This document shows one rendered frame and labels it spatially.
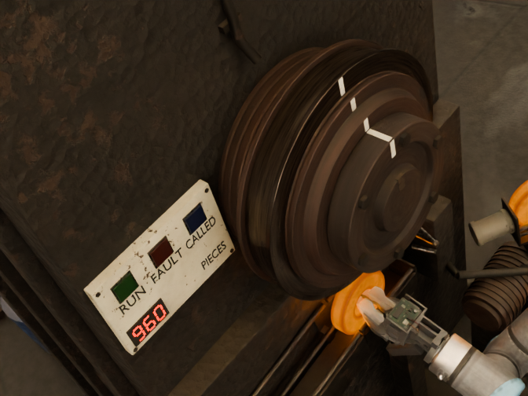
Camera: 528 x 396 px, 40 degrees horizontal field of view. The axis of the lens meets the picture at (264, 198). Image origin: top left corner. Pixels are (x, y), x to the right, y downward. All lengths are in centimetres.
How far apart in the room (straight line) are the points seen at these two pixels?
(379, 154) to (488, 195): 162
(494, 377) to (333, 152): 59
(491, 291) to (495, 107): 135
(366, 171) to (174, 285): 38
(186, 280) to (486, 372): 61
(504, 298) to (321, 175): 82
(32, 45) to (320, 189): 48
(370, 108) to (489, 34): 229
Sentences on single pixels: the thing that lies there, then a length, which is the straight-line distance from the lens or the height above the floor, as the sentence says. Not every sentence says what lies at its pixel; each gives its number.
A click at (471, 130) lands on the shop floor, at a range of 299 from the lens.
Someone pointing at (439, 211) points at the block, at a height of 80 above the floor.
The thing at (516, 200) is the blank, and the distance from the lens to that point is 175.
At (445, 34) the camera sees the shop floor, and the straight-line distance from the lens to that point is 347.
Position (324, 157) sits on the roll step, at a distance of 115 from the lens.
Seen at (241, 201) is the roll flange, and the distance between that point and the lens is 117.
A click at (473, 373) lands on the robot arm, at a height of 75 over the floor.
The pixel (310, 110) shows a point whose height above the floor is 134.
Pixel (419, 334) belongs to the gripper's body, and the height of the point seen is 78.
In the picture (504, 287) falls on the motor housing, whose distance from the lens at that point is 187.
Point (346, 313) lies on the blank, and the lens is 154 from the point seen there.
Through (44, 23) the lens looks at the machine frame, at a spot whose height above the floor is 162.
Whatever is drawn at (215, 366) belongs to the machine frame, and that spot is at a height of 87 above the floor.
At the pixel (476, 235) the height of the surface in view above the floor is 69.
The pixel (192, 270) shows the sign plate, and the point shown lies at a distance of 126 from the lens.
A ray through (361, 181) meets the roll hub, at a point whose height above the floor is 123.
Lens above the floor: 206
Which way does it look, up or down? 46 degrees down
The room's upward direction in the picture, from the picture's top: 19 degrees counter-clockwise
